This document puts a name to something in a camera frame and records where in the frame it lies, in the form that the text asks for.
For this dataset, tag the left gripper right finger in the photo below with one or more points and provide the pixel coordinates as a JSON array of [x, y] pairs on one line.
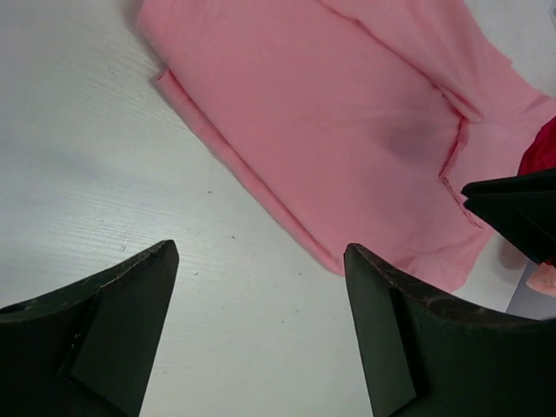
[[425, 352]]

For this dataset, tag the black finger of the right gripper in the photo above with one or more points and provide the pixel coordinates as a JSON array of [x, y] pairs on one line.
[[521, 209]]

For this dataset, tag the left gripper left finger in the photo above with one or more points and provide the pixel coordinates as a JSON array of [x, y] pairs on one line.
[[88, 349]]

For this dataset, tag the pink t shirt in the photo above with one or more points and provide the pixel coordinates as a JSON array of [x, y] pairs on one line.
[[352, 121]]

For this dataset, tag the red t shirt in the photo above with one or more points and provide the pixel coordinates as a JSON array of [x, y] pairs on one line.
[[541, 155]]

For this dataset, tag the peach t shirt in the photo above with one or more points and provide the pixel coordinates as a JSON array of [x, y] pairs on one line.
[[543, 280]]

